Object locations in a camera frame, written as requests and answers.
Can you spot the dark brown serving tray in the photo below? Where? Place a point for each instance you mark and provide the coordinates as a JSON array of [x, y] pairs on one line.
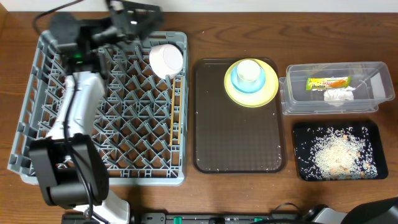
[[230, 138]]

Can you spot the grey plastic dishwasher rack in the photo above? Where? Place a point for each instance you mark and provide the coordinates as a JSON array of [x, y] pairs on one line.
[[132, 123]]

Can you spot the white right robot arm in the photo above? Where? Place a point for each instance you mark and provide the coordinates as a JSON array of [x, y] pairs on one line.
[[378, 212]]

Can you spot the green orange snack wrapper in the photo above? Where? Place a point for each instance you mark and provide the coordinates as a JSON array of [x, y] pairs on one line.
[[327, 83]]

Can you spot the white tissue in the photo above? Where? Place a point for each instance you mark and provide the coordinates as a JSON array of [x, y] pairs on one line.
[[337, 96]]

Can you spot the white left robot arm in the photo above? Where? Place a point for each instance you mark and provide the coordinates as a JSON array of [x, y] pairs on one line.
[[68, 167]]

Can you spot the black waste tray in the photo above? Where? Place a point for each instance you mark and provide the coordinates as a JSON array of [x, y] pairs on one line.
[[375, 138]]

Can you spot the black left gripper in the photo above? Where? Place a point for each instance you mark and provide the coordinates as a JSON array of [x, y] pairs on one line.
[[125, 23]]

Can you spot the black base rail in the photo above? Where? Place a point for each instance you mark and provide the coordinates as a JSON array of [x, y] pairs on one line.
[[162, 218]]

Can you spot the white bowl with food residue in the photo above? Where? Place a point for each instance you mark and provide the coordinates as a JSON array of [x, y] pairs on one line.
[[166, 61]]

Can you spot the clear plastic waste bin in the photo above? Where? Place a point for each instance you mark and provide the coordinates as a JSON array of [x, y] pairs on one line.
[[371, 80]]

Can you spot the spilled rice food waste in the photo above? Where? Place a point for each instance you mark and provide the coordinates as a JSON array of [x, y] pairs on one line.
[[335, 154]]

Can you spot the yellow-green plate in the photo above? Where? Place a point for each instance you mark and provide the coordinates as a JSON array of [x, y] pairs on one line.
[[257, 99]]

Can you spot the cream white cup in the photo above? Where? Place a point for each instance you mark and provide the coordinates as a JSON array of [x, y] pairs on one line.
[[248, 70]]

